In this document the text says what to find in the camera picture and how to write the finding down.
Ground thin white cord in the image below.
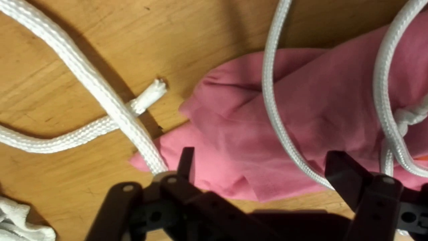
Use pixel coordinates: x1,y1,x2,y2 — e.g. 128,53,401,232
260,0,428,192

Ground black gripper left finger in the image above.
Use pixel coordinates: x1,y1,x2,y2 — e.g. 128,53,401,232
84,147,278,241

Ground whitish grey cloth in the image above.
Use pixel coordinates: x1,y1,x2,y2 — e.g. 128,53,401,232
0,195,57,241

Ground thick white rope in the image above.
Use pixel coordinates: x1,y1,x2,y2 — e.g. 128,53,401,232
0,0,171,179

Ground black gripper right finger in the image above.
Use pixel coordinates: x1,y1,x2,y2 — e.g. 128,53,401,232
323,151,428,241

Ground pink cloth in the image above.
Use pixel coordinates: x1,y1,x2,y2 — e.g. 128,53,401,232
131,18,428,203

